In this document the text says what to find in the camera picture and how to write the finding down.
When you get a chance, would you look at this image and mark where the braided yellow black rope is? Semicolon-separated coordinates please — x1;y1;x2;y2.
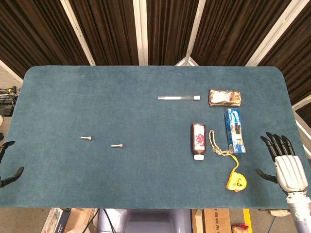
208;130;235;156

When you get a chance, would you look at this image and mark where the brown bottle white cap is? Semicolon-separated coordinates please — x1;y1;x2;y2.
190;123;207;161

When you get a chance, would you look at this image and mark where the white low frame rail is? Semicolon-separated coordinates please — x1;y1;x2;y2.
0;59;24;84
291;94;311;113

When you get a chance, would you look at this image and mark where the black yellow cable bundle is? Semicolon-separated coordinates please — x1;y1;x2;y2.
0;85;19;98

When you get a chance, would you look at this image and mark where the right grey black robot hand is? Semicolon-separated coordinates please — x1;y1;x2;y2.
255;132;309;194

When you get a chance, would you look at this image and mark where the white triangular frame foot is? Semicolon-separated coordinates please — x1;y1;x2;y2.
175;56;200;67

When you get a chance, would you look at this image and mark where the red snack bag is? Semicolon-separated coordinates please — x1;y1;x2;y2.
230;224;250;233

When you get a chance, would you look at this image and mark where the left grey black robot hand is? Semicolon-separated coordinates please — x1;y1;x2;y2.
0;140;24;188

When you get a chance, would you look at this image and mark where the lavender robot torso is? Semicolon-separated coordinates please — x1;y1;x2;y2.
97;208;191;233

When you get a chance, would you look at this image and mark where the yellow tag with strap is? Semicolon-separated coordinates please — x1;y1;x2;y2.
225;154;248;193

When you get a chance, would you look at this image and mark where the white partition frame post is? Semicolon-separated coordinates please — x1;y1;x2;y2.
133;0;149;66
245;0;298;67
60;0;96;66
184;0;207;59

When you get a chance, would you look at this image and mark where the blue cookie box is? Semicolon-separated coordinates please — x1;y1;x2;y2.
224;108;246;154

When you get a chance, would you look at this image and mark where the dark brown curtain panel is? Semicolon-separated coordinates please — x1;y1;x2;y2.
191;0;292;67
147;0;200;66
0;0;89;78
257;0;311;105
69;0;140;66

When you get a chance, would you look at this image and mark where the brown cardboard box printed text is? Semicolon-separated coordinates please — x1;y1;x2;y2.
191;208;231;233

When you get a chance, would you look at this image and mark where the clear test tube white cap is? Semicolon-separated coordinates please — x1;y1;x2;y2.
157;95;201;101

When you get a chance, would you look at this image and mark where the white round floor object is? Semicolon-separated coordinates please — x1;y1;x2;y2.
268;209;291;217

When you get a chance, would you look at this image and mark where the blue carpet table cover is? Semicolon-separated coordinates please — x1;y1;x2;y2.
0;65;311;210

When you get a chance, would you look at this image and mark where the black power box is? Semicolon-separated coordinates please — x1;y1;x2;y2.
0;97;16;116

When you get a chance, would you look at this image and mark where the gold red snack packet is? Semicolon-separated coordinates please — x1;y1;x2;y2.
208;89;243;107

